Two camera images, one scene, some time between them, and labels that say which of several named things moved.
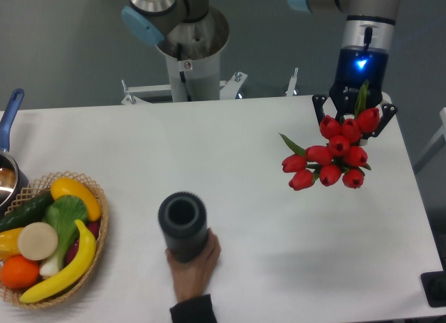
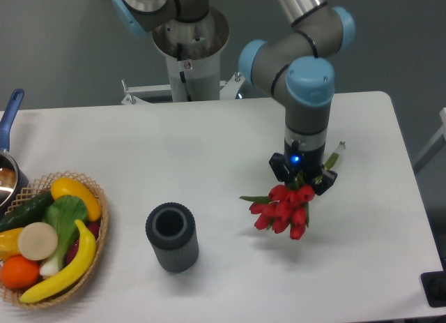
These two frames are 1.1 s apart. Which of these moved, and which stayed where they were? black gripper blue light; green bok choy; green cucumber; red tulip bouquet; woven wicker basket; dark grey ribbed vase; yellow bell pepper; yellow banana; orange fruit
Moved: red tulip bouquet; black gripper blue light; dark grey ribbed vase
Stayed: woven wicker basket; green bok choy; yellow bell pepper; orange fruit; green cucumber; yellow banana
